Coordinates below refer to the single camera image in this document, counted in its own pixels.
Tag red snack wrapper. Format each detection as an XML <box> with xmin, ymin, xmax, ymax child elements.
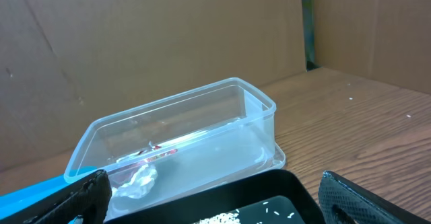
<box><xmin>116</xmin><ymin>142</ymin><xmax>178</xmax><ymax>164</ymax></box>

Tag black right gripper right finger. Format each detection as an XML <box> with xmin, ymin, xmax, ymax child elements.
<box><xmin>318</xmin><ymin>171</ymin><xmax>430</xmax><ymax>224</ymax></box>

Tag black waste tray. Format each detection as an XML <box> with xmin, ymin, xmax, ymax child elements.
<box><xmin>109</xmin><ymin>170</ymin><xmax>325</xmax><ymax>224</ymax></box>

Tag white paper napkin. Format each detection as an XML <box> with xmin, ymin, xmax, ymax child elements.
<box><xmin>110</xmin><ymin>164</ymin><xmax>158</xmax><ymax>199</ymax></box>

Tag teal plastic tray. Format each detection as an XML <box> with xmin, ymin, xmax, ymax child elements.
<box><xmin>1</xmin><ymin>169</ymin><xmax>98</xmax><ymax>221</ymax></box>

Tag clear plastic bin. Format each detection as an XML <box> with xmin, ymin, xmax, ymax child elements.
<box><xmin>64</xmin><ymin>77</ymin><xmax>286</xmax><ymax>220</ymax></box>

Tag cooked rice leftovers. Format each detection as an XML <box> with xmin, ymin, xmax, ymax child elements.
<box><xmin>194</xmin><ymin>200</ymin><xmax>304</xmax><ymax>224</ymax></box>

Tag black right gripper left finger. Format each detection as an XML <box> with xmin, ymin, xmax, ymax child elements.
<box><xmin>1</xmin><ymin>170</ymin><xmax>112</xmax><ymax>224</ymax></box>

